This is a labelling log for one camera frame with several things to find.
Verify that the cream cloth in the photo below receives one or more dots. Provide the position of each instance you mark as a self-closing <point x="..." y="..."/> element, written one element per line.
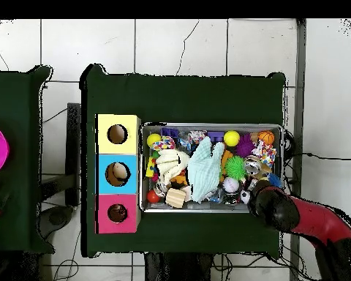
<point x="169" y="165"/>

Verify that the mint green cloth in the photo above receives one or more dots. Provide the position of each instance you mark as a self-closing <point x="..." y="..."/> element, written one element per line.
<point x="206" y="172"/>

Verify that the green spiky puffer toy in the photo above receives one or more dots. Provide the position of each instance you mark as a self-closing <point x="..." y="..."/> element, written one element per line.
<point x="235" y="167"/>

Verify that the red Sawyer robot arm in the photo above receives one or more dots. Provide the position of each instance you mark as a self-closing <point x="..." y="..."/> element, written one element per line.
<point x="318" y="219"/>

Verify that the wooden box with three holes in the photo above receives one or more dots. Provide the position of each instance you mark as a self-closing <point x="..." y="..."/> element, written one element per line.
<point x="131" y="181"/>

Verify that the clear mesh bin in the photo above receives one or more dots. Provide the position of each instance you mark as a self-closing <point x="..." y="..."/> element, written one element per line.
<point x="178" y="209"/>

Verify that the polka dot cloth toy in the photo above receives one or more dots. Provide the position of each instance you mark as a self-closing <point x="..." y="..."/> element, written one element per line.
<point x="264" y="152"/>
<point x="163" y="144"/>

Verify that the yellow ball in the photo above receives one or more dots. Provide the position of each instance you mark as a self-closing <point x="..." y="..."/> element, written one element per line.
<point x="153" y="140"/>
<point x="231" y="138"/>

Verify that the striped wooden block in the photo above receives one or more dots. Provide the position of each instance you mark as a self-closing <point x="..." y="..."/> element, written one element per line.
<point x="175" y="198"/>

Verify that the red ball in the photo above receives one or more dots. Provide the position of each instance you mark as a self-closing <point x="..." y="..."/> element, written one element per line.
<point x="153" y="196"/>

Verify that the dark green table cloth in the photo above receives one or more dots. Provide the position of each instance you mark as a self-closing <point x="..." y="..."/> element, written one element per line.
<point x="178" y="96"/>
<point x="14" y="102"/>

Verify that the white toy baseball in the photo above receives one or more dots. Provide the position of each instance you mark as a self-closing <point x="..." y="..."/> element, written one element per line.
<point x="231" y="185"/>

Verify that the purple spiky ball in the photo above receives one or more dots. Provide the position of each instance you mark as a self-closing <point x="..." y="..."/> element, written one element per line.
<point x="245" y="145"/>

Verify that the toy soccer ball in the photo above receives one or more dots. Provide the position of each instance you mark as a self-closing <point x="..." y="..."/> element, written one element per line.
<point x="244" y="196"/>

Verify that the orange toy basketball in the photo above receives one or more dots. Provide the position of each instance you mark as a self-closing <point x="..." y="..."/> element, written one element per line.
<point x="266" y="137"/>

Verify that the blue spiky puffer toy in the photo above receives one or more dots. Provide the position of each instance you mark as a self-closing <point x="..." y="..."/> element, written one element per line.
<point x="275" y="180"/>

